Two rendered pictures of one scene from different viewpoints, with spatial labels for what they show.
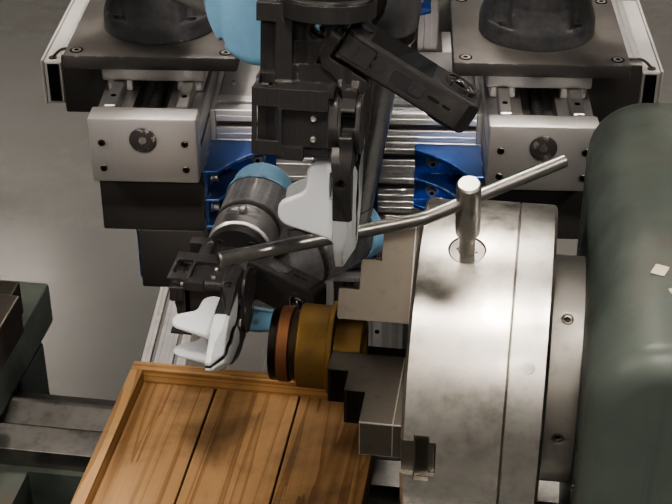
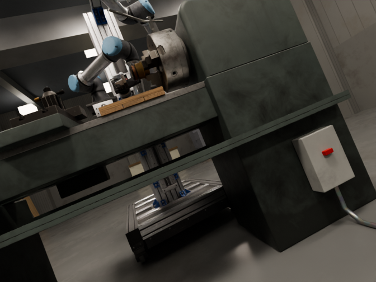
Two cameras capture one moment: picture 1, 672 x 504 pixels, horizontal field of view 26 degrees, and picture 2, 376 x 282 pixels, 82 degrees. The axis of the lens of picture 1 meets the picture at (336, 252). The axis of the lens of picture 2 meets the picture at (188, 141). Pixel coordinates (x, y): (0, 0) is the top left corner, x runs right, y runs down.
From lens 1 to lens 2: 1.37 m
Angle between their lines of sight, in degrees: 39
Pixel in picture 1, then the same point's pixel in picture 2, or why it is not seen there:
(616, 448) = (187, 16)
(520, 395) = (172, 33)
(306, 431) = not seen: hidden behind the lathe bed
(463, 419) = (164, 40)
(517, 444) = (175, 40)
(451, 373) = (159, 35)
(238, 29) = (108, 48)
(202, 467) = not seen: hidden behind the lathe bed
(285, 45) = not seen: outside the picture
